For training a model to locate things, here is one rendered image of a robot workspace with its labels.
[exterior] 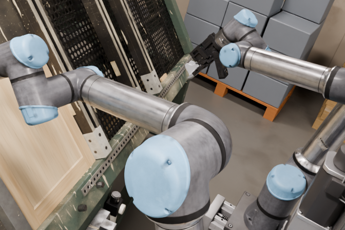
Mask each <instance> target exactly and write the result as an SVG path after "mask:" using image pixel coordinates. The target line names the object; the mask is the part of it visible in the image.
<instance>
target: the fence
mask: <svg viewBox="0 0 345 230"><path fill-rule="evenodd" d="M0 220H1V222H2V223H3V225H4V226H5V228H6V229H7V230H33V229H32V227H31V226H30V224H29V223H28V221H27V219H26V218H25V216H24V214H23V213H22V211H21V210H20V208H19V206H18V205H17V203H16V201H15V200H14V198H13V197H12V195H11V194H10V192H9V190H8V189H7V187H6V185H5V184H4V182H3V180H2V179H1V177H0Z"/></svg>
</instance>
